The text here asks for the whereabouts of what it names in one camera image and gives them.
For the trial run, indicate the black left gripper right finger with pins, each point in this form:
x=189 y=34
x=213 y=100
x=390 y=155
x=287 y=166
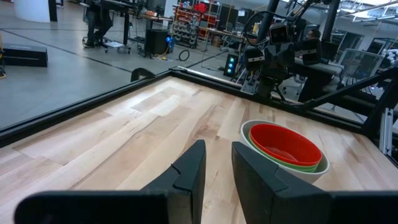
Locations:
x=295 y=207

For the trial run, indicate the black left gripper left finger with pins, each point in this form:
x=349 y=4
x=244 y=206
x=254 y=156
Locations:
x=124 y=207

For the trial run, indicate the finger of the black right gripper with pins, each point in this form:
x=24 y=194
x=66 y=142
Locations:
x=254 y=52
x=308 y=46

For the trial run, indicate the green plastic bowl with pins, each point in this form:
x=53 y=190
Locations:
x=297 y=166
x=299 y=170

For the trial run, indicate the red plastic bowl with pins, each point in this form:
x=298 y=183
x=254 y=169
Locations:
x=280 y=140

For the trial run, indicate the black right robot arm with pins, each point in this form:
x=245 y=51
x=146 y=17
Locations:
x=270 y=84

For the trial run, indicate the parts shelf with bins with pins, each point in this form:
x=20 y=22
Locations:
x=189 y=28

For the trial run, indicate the person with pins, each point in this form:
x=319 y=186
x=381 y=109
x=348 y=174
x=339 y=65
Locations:
x=314 y=34
x=93 y=25

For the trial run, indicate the computer tower blue lights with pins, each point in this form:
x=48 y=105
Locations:
x=230 y=65

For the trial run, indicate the white ribbed bowl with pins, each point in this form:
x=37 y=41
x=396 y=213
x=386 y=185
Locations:
x=311 y=177

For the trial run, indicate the black computer tower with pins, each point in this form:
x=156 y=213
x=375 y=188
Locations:
x=157 y=42

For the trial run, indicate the silver aluminium extrusion piece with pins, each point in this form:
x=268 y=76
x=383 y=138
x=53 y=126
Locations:
x=386 y=133

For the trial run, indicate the black standing desk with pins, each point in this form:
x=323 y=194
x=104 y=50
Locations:
x=126 y=25

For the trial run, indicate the black low platform box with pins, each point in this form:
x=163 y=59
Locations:
x=25 y=56

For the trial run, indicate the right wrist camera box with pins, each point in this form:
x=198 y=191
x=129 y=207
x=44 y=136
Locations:
x=279 y=33

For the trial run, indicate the silver metal bracket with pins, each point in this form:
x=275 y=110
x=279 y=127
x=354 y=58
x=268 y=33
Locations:
x=249 y=85

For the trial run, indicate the black aluminium frame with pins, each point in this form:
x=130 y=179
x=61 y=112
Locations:
x=77 y=105

